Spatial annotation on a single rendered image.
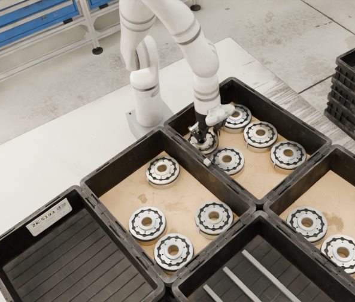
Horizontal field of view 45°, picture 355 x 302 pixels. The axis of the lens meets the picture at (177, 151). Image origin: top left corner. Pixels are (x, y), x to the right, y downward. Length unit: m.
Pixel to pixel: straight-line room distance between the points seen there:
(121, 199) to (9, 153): 0.59
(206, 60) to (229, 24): 2.18
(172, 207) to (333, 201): 0.44
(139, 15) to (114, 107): 0.70
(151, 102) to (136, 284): 0.58
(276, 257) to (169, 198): 0.34
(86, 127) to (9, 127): 1.26
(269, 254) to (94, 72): 2.14
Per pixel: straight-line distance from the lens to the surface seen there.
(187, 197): 1.23
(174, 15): 0.98
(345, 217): 1.23
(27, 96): 3.01
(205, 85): 1.13
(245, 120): 1.36
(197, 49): 1.04
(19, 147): 1.70
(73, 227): 1.26
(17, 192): 1.57
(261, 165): 1.29
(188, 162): 1.23
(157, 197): 1.24
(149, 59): 1.26
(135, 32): 1.11
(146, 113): 1.42
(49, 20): 2.95
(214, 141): 1.31
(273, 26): 3.21
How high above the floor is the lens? 1.87
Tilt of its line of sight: 51 degrees down
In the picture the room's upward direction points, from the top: 10 degrees counter-clockwise
